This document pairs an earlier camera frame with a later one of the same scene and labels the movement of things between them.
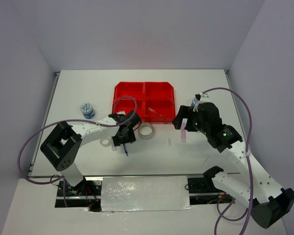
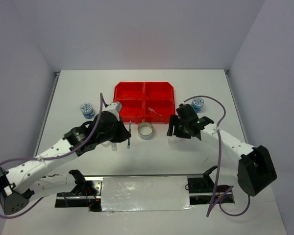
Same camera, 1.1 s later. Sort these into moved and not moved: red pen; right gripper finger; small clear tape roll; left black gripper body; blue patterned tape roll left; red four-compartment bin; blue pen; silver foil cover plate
Moved: left black gripper body; right gripper finger; blue pen
Not moved: red four-compartment bin; red pen; blue patterned tape roll left; silver foil cover plate; small clear tape roll
